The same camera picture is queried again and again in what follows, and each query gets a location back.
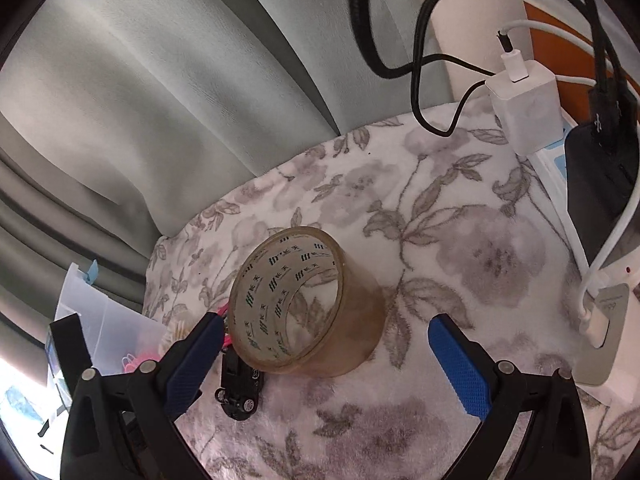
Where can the clear plastic storage container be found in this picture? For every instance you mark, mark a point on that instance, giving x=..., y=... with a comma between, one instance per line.
x=115, y=320

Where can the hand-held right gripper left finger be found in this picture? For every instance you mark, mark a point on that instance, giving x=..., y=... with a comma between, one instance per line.
x=190, y=365

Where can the grey curtain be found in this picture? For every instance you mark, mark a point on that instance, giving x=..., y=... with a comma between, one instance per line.
x=50, y=240

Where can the white power strip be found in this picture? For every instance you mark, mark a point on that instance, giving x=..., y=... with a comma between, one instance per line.
x=550, y=160

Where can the brown packing tape roll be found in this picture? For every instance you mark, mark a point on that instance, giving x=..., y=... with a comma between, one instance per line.
x=360, y=320

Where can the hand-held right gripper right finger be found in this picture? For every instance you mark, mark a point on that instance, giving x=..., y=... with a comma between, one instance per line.
x=460, y=365

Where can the pink oval pocket mirror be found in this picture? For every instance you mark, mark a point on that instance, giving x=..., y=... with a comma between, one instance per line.
x=228, y=341

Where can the wooden bed frame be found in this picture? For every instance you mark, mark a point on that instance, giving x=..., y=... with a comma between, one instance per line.
x=545, y=60

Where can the white cube charger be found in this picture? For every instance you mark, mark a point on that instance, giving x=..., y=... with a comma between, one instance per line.
x=530, y=105

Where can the black charger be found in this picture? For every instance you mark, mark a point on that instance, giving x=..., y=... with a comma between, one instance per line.
x=595, y=185

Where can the pale green curtain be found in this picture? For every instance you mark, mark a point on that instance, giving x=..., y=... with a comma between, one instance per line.
x=200, y=85

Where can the black toy car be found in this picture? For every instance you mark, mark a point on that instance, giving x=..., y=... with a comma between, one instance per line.
x=240, y=385

